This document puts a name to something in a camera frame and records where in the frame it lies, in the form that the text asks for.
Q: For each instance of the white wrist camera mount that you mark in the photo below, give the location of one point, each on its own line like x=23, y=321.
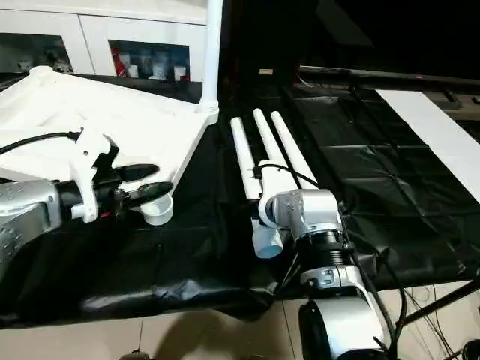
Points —
x=86, y=165
x=272, y=183

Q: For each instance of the white plastic table leg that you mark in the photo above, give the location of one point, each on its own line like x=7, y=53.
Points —
x=290, y=142
x=264, y=131
x=212, y=52
x=243, y=157

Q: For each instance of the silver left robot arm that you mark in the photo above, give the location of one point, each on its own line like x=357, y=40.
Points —
x=26, y=210

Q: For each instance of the black glossy mat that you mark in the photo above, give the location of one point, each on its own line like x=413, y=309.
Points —
x=375, y=180

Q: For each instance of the white glass-door cabinet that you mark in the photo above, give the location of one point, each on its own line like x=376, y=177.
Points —
x=93, y=30

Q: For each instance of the black metal stand bar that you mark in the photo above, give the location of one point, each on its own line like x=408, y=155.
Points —
x=442, y=300

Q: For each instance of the white plastic table top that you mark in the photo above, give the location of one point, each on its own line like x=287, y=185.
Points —
x=112, y=123

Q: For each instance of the long black metal rail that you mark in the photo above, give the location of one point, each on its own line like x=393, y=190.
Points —
x=393, y=75

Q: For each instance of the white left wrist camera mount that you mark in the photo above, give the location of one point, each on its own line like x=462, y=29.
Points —
x=86, y=165

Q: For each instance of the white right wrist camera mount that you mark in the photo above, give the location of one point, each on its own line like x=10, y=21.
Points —
x=272, y=183

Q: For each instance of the flat white board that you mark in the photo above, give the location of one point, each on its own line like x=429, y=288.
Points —
x=438, y=131

